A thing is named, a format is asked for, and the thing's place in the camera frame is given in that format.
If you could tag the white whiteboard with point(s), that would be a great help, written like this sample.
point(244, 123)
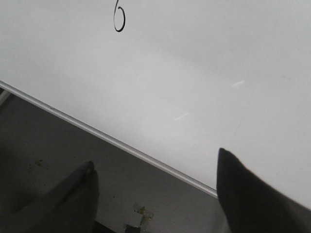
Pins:
point(172, 81)

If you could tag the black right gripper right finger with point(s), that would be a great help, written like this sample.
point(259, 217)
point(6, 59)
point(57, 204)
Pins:
point(252, 206)

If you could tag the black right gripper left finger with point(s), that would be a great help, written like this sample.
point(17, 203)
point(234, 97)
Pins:
point(70, 207)

